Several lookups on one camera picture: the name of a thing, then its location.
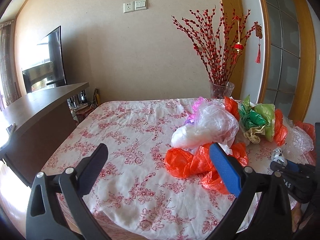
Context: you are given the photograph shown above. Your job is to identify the clear bubble wrap bag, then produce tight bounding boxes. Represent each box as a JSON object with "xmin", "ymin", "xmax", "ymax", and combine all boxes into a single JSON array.
[{"xmin": 281, "ymin": 118, "xmax": 316, "ymax": 156}]

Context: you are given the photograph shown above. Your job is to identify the orange plastic bag back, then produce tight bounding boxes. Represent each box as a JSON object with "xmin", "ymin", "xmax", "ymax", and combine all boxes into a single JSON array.
[{"xmin": 224, "ymin": 97, "xmax": 288, "ymax": 146}]

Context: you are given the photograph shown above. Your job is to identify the orange plastic bag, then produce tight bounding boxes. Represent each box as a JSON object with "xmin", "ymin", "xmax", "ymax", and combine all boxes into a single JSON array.
[
  {"xmin": 164, "ymin": 142, "xmax": 249, "ymax": 196},
  {"xmin": 224, "ymin": 97, "xmax": 288, "ymax": 146}
]

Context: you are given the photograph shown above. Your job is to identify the beige plastic bag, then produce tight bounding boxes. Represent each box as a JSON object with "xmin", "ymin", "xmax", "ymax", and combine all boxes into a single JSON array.
[{"xmin": 244, "ymin": 125, "xmax": 266, "ymax": 144}]

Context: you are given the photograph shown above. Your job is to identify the light green plastic bag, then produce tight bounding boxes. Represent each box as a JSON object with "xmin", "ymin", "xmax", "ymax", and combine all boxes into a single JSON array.
[{"xmin": 239, "ymin": 95, "xmax": 276, "ymax": 144}]

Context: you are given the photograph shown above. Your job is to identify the large clear plastic bag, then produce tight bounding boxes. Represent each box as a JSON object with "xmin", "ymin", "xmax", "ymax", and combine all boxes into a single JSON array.
[{"xmin": 171, "ymin": 99, "xmax": 239, "ymax": 150}]

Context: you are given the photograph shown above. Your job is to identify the orange plastic bag front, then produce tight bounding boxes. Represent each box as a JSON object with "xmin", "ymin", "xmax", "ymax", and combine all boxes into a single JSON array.
[{"xmin": 164, "ymin": 142, "xmax": 249, "ymax": 196}]

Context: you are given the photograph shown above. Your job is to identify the pink plastic bag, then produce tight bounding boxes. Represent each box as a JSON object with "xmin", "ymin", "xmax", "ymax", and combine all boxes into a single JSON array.
[{"xmin": 184, "ymin": 97, "xmax": 212, "ymax": 125}]

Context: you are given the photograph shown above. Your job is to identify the dark green plastic bag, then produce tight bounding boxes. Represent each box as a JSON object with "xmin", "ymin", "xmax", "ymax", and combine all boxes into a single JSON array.
[{"xmin": 239, "ymin": 109, "xmax": 266, "ymax": 131}]

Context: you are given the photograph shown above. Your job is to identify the wooden framed glass door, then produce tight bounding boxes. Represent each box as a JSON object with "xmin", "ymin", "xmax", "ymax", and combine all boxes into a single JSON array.
[{"xmin": 258, "ymin": 0, "xmax": 316, "ymax": 121}]

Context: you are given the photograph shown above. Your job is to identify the clear glass vase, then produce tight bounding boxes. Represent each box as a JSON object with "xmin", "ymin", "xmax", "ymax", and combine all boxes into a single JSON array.
[{"xmin": 210, "ymin": 82, "xmax": 235, "ymax": 99}]

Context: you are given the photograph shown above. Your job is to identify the dark wooden tv cabinet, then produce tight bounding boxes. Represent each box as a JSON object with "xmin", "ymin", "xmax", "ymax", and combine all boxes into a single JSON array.
[{"xmin": 1, "ymin": 82, "xmax": 89, "ymax": 186}]

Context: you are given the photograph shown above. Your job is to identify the floral white pink tablecloth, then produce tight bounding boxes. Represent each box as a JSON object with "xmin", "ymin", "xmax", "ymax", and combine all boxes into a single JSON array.
[{"xmin": 43, "ymin": 98, "xmax": 234, "ymax": 239}]

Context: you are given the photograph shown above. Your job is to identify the clutter items beside cabinet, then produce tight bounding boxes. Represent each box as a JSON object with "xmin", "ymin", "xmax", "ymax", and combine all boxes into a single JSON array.
[{"xmin": 67, "ymin": 88, "xmax": 101, "ymax": 126}]

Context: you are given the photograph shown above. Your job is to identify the small red lantern ornament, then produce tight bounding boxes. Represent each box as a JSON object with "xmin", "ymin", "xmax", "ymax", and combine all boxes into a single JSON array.
[{"xmin": 234, "ymin": 16, "xmax": 244, "ymax": 55}]

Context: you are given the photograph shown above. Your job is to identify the red berry branches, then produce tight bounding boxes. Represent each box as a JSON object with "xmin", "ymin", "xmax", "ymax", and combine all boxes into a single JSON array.
[{"xmin": 172, "ymin": 4, "xmax": 255, "ymax": 86}]

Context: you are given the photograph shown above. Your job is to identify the red tassel knot ornament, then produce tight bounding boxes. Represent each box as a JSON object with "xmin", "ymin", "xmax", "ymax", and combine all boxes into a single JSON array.
[{"xmin": 254, "ymin": 21, "xmax": 263, "ymax": 64}]

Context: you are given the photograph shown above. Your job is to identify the black flat television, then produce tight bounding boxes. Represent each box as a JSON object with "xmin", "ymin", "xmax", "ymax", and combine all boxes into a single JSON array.
[{"xmin": 22, "ymin": 26, "xmax": 67, "ymax": 93}]

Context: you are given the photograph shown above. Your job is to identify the brown window curtain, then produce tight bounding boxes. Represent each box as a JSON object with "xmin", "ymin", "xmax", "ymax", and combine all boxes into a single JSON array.
[{"xmin": 0, "ymin": 20, "xmax": 21, "ymax": 111}]

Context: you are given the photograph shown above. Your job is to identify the white light switch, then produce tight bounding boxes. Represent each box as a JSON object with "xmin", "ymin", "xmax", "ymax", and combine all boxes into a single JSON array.
[{"xmin": 135, "ymin": 0, "xmax": 148, "ymax": 11}]

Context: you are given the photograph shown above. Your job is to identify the white wall socket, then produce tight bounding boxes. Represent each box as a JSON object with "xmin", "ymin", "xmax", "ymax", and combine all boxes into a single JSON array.
[{"xmin": 123, "ymin": 1, "xmax": 135, "ymax": 13}]

